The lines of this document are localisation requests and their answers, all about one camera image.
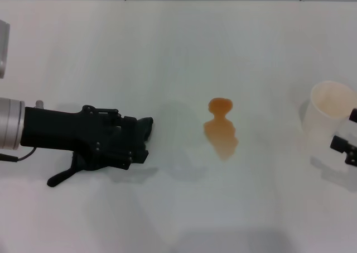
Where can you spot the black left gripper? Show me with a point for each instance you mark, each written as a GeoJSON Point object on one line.
{"type": "Point", "coordinates": [55, 130]}

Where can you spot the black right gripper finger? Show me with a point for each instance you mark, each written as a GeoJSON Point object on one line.
{"type": "Point", "coordinates": [344, 148]}
{"type": "Point", "coordinates": [352, 114]}

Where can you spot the white paper cup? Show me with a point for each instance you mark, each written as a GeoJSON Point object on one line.
{"type": "Point", "coordinates": [320, 113]}

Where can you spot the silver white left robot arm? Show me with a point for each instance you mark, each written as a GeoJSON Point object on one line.
{"type": "Point", "coordinates": [9, 123]}

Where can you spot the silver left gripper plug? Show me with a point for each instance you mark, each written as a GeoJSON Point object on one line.
{"type": "Point", "coordinates": [39, 104]}

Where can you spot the orange brown liquid stain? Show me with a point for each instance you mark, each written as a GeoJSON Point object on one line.
{"type": "Point", "coordinates": [220, 130]}

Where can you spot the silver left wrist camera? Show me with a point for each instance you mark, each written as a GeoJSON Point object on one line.
{"type": "Point", "coordinates": [3, 49]}

